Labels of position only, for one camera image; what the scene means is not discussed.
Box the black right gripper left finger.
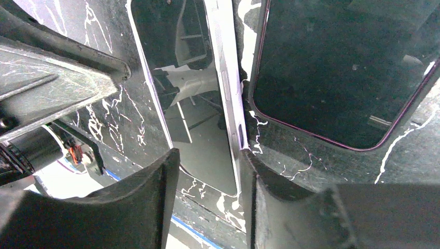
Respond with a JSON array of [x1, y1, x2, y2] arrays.
[[1, 148, 180, 248]]

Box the blue-edged black smartphone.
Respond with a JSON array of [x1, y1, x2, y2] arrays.
[[129, 1, 246, 197]]

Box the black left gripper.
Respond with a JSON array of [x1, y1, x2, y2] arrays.
[[1, 7, 131, 186]]

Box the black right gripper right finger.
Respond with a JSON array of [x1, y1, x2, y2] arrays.
[[239, 149, 439, 248]]

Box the pink-edged black smartphone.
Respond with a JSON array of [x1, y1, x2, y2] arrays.
[[249, 1, 439, 151]]

